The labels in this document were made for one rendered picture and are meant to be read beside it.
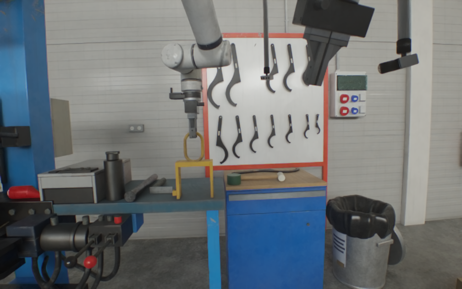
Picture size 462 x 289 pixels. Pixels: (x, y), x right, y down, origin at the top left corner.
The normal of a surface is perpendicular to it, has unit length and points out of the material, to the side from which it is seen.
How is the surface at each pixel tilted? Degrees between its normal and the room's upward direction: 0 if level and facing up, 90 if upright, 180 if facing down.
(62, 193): 90
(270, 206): 90
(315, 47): 113
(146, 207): 90
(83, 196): 90
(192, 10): 142
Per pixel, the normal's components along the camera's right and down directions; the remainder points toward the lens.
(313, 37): 0.12, 0.47
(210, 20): 0.60, 0.60
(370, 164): 0.06, 0.09
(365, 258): -0.28, 0.14
